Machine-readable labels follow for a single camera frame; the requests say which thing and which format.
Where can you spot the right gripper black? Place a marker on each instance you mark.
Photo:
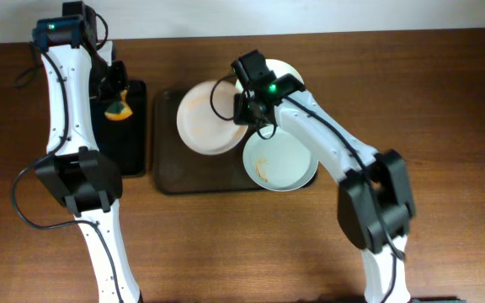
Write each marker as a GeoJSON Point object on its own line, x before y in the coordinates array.
{"type": "Point", "coordinates": [247, 111]}

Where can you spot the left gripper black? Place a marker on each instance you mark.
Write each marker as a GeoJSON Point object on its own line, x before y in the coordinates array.
{"type": "Point", "coordinates": [114, 88]}

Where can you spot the yellow green sponge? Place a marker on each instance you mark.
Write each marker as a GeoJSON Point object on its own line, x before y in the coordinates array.
{"type": "Point", "coordinates": [119, 110]}

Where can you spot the pinkish white plate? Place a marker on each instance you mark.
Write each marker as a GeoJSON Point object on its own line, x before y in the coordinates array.
{"type": "Point", "coordinates": [200, 129]}

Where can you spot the cream white plate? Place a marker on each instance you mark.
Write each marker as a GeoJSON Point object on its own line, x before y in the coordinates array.
{"type": "Point", "coordinates": [280, 69]}

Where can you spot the light blue plate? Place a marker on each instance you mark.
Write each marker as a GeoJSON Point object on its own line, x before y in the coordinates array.
{"type": "Point", "coordinates": [278, 162]}

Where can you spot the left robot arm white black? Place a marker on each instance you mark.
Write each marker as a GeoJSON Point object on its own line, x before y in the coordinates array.
{"type": "Point", "coordinates": [82, 179]}

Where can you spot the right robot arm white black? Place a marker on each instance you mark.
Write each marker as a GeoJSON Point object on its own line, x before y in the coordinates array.
{"type": "Point", "coordinates": [375, 201]}

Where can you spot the black tray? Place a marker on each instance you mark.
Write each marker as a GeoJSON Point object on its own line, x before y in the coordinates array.
{"type": "Point", "coordinates": [123, 141]}

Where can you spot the brown serving tray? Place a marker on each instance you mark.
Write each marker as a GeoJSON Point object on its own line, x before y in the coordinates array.
{"type": "Point", "coordinates": [176, 169]}

